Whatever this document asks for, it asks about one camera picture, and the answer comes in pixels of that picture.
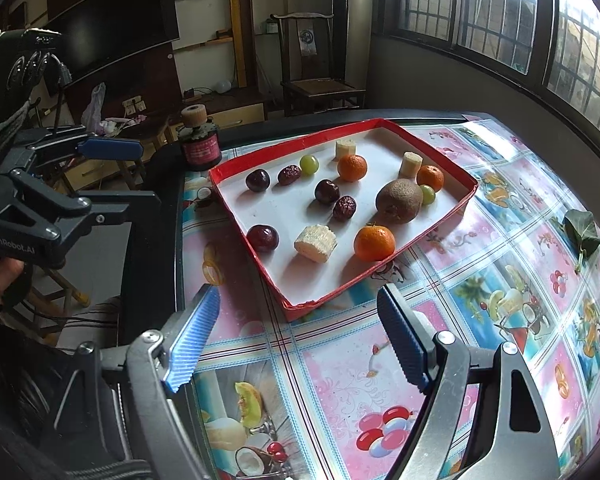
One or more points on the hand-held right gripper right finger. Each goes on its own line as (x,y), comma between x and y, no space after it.
(402,335)

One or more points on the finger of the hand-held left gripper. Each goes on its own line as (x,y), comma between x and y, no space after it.
(110,147)
(120,205)

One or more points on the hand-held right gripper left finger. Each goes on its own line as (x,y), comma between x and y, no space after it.
(195,332)

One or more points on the orange mandarin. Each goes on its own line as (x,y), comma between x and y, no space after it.
(374,242)
(430,177)
(352,168)

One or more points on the dark red plum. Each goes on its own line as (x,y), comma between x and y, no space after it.
(262,238)
(257,180)
(326,192)

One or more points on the brown kiwi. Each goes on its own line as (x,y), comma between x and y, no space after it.
(399,201)

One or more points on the green grape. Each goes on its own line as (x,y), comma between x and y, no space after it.
(308,164)
(426,194)

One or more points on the red cardboard tray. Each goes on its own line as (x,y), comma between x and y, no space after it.
(285,210)

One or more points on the plastic bag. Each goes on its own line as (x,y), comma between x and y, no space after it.
(95,105)

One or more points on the fruit print tablecloth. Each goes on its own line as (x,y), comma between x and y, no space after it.
(340,370)

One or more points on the black jar with cork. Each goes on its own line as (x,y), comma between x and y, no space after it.
(199,142)

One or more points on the black television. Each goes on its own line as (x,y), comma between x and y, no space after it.
(115,25)

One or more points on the wooden television cabinet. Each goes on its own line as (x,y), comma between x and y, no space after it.
(230,107)

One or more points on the broad green leaf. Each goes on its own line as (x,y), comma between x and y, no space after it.
(582,232)

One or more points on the wooden chair with emblem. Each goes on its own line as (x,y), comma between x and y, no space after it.
(325,85)

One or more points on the barred window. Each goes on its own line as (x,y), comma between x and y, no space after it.
(480,10)

